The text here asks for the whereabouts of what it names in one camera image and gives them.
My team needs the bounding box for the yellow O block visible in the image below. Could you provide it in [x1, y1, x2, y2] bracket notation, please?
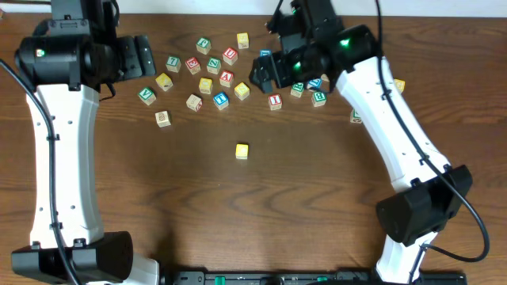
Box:
[199, 78, 213, 94]

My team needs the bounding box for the yellow C block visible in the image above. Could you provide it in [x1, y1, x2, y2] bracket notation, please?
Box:
[235, 143, 249, 159]

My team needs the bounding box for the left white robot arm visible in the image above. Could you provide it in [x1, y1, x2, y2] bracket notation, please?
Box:
[10, 0, 163, 285]

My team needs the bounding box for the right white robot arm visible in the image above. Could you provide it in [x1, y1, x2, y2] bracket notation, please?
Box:
[250, 1, 472, 284]

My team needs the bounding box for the blue 1 block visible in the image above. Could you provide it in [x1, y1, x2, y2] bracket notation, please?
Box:
[260, 49, 272, 57]

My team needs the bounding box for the red I block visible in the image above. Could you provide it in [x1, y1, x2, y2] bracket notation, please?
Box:
[268, 93, 283, 111]

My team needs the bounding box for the yellow S block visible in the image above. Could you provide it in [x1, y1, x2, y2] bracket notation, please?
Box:
[234, 82, 250, 101]

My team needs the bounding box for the green R block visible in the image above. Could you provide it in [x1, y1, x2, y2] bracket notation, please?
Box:
[291, 82, 304, 97]

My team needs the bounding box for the yellow K block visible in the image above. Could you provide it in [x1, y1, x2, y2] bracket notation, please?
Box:
[155, 73, 173, 92]

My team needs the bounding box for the green V block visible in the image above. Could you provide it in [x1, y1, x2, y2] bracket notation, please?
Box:
[138, 87, 156, 105]

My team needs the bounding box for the red A block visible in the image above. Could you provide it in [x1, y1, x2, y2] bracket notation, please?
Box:
[219, 70, 234, 88]

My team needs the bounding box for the red U block left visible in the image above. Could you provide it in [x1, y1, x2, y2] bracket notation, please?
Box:
[223, 47, 238, 66]

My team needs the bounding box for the yellow block top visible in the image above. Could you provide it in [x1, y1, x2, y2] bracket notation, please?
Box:
[237, 32, 250, 49]

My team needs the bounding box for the blue L block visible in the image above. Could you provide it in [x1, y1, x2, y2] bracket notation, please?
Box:
[307, 78, 322, 91]

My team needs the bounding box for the blue T block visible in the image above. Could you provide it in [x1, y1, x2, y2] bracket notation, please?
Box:
[213, 92, 229, 110]

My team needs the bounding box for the green Z block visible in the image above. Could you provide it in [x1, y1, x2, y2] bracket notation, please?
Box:
[207, 57, 221, 74]

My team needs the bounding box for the green B block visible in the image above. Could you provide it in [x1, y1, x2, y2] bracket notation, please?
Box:
[311, 92, 327, 107]

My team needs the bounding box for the red E block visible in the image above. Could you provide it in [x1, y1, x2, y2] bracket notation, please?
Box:
[185, 57, 201, 74]

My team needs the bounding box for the wood picture block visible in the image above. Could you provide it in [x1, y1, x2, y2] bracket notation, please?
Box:
[155, 111, 171, 127]

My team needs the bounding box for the green J block top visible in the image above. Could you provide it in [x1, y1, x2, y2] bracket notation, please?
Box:
[196, 37, 212, 55]

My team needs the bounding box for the green j block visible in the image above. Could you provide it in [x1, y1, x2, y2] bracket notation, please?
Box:
[350, 109, 362, 124]
[196, 37, 212, 55]

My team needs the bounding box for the plain wood red-side block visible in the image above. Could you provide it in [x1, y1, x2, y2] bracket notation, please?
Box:
[186, 94, 203, 112]

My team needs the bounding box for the green J block right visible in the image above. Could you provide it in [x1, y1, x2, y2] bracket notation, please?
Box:
[350, 109, 362, 124]

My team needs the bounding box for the yellow G block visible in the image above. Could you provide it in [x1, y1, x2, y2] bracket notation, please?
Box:
[395, 79, 406, 93]

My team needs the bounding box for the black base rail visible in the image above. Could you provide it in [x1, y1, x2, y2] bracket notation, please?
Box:
[160, 270, 467, 285]

